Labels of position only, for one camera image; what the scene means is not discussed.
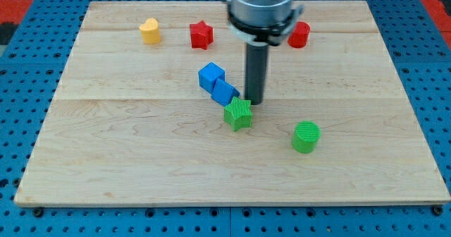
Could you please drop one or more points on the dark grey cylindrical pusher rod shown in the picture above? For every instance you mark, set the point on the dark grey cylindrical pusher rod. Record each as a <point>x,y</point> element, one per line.
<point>256,60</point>

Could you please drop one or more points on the blue triangle block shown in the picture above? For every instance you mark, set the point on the blue triangle block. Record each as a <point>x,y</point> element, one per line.
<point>223,92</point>

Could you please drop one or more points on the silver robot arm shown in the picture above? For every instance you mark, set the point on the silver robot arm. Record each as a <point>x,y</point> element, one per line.
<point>260,24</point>

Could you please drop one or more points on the blue cube block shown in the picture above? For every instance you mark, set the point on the blue cube block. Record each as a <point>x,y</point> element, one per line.
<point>208,76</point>

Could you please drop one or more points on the red cylinder block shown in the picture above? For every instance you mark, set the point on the red cylinder block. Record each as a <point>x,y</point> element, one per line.
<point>300,35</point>

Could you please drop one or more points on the red star block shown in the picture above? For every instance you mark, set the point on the red star block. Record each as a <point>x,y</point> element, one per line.
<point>201,35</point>

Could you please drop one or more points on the green star block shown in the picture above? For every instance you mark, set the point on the green star block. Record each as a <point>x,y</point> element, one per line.
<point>238,114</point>

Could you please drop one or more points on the green cylinder block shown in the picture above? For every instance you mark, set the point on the green cylinder block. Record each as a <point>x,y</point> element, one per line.
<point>305,137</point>

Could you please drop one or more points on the yellow heart block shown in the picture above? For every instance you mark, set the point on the yellow heart block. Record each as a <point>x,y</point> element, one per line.
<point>150,31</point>

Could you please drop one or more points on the wooden board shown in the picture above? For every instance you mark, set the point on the wooden board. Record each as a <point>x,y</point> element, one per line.
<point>129,125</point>

